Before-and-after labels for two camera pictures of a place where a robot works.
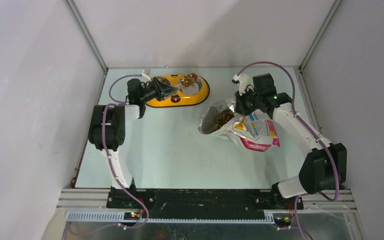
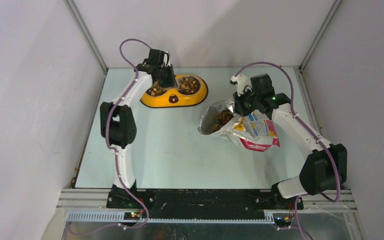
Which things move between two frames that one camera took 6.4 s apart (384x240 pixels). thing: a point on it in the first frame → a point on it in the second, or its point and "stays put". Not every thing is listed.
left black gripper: [162, 90] → [172, 81]
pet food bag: [256, 130] stays put
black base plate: [202, 203] stays put
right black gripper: [240, 105] stays put
